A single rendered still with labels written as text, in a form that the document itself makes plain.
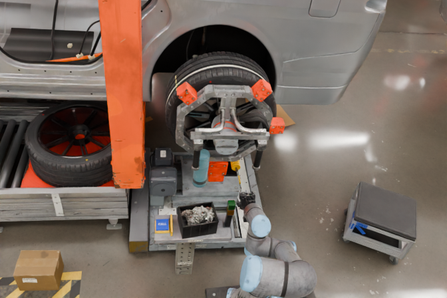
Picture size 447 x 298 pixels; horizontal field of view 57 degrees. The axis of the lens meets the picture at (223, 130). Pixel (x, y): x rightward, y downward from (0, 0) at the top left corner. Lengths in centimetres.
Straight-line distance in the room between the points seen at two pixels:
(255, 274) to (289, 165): 212
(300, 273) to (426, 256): 199
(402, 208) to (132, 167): 180
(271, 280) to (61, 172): 166
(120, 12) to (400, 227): 214
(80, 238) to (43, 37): 143
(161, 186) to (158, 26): 100
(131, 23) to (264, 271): 109
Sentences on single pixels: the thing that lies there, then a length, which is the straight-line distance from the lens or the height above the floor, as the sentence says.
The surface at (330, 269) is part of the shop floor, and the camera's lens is 299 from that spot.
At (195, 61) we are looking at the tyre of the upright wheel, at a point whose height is 113.
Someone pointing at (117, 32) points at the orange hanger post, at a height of 153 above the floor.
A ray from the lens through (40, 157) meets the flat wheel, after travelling 275.
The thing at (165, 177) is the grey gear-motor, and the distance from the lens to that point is 268.
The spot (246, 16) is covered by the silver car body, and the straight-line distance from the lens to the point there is 239.
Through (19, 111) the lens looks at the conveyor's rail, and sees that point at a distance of 338.
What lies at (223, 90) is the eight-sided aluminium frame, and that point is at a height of 112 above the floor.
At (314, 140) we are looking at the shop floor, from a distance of 377.
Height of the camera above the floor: 243
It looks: 42 degrees down
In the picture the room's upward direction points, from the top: 9 degrees clockwise
